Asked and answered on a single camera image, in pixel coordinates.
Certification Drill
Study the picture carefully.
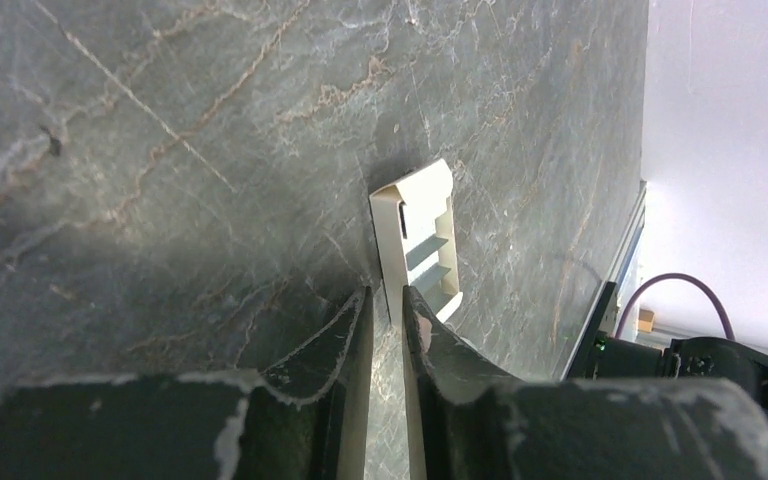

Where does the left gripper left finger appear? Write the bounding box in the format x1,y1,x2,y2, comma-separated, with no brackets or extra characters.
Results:
0,287,374,479

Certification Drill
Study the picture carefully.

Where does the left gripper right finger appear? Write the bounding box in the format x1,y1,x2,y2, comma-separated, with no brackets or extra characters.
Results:
402,287,768,479

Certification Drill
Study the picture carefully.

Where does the white staple box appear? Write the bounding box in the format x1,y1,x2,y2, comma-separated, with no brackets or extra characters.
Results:
369,159,463,327

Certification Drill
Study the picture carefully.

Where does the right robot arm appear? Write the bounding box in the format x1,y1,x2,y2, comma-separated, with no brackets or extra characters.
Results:
562,273,768,420

